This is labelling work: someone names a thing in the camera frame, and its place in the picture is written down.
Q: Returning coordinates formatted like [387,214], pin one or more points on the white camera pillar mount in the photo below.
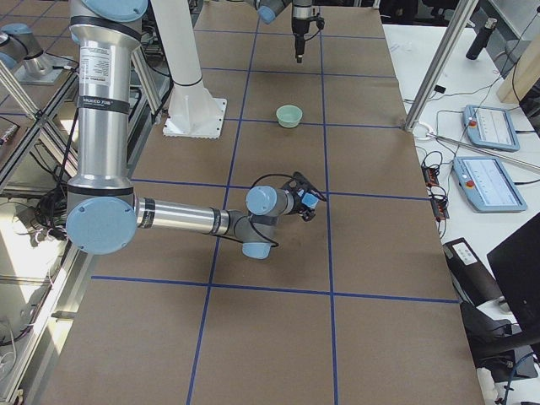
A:
[192,112]

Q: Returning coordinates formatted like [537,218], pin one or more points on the aluminium frame post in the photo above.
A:
[462,14]

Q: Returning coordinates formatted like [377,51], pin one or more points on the black water bottle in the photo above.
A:
[482,39]

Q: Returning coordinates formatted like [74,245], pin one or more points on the near teach pendant tablet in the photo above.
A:
[487,186]

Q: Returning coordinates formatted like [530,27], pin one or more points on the far teach pendant tablet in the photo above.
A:
[490,127]

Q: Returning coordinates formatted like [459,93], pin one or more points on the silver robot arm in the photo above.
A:
[302,16]
[103,212]

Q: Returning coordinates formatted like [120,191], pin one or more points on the black box with label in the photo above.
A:
[475,282]

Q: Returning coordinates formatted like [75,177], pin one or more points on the metal rod on desk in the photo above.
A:
[486,151]

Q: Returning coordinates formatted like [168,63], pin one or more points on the black computer monitor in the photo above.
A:
[515,265]

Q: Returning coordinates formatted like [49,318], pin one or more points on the teach pendant tablet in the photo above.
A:
[490,127]
[487,186]

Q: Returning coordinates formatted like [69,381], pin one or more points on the small electronics board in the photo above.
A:
[430,175]

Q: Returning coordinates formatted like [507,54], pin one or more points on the mint green bowl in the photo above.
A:
[289,116]

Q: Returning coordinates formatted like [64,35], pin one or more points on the aluminium side frame rack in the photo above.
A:
[42,278]

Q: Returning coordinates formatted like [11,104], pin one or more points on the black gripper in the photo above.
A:
[299,26]
[299,204]

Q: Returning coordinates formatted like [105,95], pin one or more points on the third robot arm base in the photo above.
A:
[22,54]

